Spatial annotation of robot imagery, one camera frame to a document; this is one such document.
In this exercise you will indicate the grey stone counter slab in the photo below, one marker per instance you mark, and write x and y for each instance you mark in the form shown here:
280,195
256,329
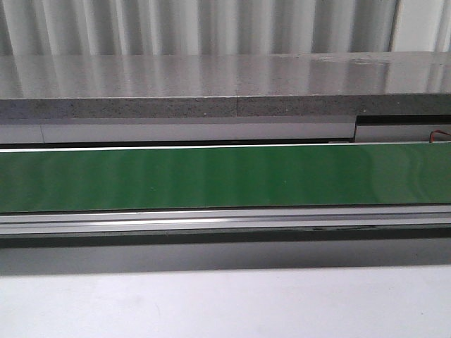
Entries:
95,87

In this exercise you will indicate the green conveyor belt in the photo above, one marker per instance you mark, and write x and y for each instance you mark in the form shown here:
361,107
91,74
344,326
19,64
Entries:
137,178

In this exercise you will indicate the white pleated curtain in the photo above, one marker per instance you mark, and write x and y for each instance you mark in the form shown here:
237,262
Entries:
222,27

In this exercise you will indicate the aluminium conveyor frame rail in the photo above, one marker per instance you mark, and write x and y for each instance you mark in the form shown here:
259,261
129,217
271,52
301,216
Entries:
249,218

